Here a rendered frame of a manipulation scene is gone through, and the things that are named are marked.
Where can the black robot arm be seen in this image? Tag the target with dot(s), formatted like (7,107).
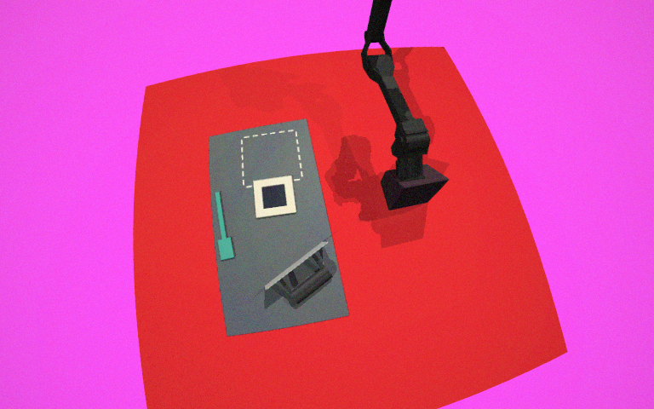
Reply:
(411,136)

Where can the beige square tile with dark centre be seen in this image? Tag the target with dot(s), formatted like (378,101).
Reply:
(274,197)

